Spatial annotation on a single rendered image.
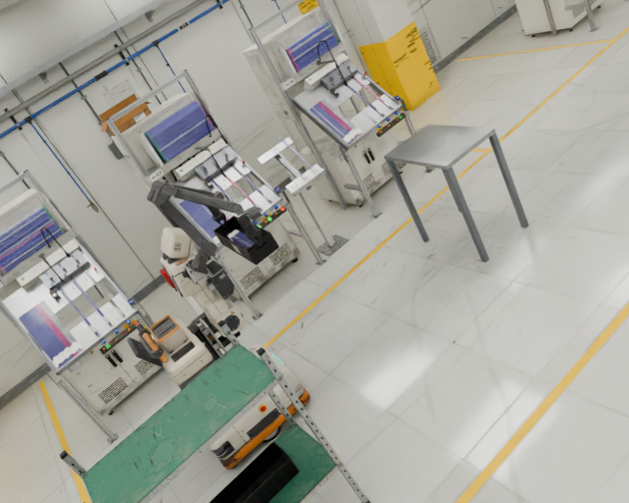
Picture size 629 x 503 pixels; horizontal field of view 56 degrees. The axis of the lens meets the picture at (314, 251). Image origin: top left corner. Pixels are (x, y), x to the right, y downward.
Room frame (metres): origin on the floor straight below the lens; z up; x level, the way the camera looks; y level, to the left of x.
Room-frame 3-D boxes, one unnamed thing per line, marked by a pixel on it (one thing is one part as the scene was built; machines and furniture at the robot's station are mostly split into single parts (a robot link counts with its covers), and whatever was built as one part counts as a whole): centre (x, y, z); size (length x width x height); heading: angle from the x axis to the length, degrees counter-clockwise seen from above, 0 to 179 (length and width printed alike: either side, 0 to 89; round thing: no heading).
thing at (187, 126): (4.92, 0.46, 1.52); 0.51 x 0.13 x 0.27; 112
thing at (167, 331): (3.11, 0.99, 0.87); 0.23 x 0.15 x 0.11; 18
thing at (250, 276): (5.01, 0.56, 0.31); 0.70 x 0.65 x 0.62; 112
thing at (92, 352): (4.32, 1.83, 0.66); 1.01 x 0.73 x 1.31; 22
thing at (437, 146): (3.75, -1.11, 0.40); 0.70 x 0.45 x 0.80; 17
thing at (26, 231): (4.50, 1.92, 0.95); 1.35 x 0.82 x 1.90; 22
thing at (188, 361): (3.12, 0.97, 0.59); 0.55 x 0.34 x 0.83; 18
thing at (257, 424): (3.14, 0.88, 0.16); 0.67 x 0.64 x 0.25; 108
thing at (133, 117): (5.16, 0.67, 1.82); 0.68 x 0.30 x 0.20; 112
